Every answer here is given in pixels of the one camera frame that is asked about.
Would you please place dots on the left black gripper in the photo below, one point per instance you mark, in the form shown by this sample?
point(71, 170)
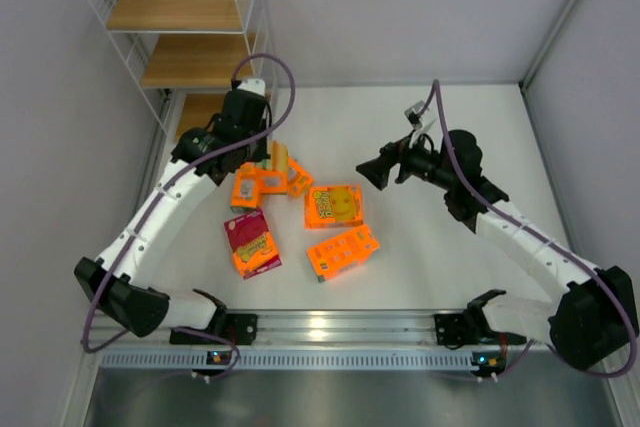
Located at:
point(261, 148)

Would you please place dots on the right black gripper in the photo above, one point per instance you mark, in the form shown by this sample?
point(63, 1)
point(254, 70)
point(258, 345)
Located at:
point(388, 162)

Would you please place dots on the yellow smiley sponge orange box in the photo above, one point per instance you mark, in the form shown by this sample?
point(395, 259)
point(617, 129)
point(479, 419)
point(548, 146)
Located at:
point(333, 206)

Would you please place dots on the striped sponge pack orange box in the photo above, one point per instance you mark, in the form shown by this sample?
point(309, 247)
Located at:
point(273, 171)

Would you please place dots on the pink sponge orange box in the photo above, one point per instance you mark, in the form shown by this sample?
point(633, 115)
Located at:
point(253, 247)

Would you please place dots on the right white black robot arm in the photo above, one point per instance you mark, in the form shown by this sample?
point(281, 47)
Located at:
point(588, 312)

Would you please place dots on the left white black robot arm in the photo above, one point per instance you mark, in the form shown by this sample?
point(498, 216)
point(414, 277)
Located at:
point(119, 282)

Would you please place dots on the slim orange sponge box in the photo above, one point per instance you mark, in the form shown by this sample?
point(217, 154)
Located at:
point(246, 195)

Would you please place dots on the orange box with barcode label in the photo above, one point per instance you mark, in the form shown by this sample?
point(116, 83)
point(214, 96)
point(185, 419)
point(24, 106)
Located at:
point(299, 180)

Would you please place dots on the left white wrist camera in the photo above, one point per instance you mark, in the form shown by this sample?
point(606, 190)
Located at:
point(255, 86)

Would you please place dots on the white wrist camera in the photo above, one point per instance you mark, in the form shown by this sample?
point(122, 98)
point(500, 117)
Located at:
point(421, 117)
point(255, 86)

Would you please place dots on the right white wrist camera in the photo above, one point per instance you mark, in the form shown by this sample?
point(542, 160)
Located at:
point(421, 117)

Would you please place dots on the white wire wooden shelf unit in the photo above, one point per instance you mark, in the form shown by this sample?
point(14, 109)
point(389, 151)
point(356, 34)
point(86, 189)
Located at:
point(181, 54)

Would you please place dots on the aluminium mounting rail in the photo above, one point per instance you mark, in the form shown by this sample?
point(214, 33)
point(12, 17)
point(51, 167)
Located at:
point(446, 328)

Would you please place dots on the grey slotted cable duct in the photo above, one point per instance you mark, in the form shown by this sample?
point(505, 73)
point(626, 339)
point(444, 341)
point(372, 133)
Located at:
point(251, 359)

